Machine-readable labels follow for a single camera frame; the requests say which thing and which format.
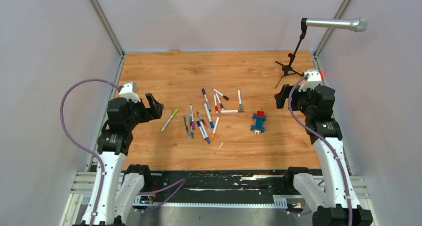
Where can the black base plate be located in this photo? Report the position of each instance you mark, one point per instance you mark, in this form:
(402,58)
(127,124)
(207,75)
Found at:
(217,186)

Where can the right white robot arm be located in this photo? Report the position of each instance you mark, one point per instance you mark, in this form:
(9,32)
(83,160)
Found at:
(336,204)

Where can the navy cap marker lower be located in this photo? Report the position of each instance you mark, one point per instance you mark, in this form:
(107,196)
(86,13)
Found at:
(201,129)

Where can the dark green cap pen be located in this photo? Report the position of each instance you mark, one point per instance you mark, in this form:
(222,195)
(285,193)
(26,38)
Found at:
(190,124)

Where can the blue red toy robot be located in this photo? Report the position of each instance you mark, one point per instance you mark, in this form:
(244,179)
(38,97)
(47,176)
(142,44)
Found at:
(258,126)

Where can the brown cap marker horizontal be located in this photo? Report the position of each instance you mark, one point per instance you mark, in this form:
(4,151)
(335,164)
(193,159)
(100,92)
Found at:
(230,111)

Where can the dark red cap marker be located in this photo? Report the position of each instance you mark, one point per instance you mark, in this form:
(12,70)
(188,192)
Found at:
(219,101)

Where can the red marker on rail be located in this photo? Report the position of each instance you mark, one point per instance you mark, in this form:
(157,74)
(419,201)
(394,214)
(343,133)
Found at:
(321,74)

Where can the orange red cap marker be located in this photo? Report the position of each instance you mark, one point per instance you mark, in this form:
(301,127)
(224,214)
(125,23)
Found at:
(201,118)

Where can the green cap marker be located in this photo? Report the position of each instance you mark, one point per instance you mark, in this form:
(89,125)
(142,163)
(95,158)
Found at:
(169,120)
(239,99)

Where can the black microphone tripod stand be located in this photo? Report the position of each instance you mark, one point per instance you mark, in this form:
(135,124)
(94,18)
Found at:
(288,69)

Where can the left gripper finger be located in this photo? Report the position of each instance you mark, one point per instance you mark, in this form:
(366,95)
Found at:
(151,100)
(156,111)

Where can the silver microphone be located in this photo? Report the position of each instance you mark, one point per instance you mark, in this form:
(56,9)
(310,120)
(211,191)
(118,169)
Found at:
(355,25)

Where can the clear cap grey pen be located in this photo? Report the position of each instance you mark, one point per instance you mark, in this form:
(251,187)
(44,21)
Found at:
(187,128)

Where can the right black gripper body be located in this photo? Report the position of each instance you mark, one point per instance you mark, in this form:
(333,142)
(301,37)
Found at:
(300,100)

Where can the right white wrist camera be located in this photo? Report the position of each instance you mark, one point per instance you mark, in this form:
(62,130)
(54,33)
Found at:
(312,78)

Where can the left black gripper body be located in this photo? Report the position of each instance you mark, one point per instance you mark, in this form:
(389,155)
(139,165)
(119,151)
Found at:
(138,113)

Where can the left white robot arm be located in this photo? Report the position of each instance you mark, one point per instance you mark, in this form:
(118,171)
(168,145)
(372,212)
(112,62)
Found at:
(111,201)

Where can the purple tip white marker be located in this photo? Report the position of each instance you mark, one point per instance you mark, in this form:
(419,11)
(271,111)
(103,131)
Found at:
(205,133)

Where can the purple cap marker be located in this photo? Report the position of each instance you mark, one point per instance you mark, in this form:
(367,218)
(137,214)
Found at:
(192,117)

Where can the grey slotted cable duct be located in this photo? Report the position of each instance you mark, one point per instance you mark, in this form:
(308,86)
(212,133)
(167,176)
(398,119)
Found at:
(279,203)

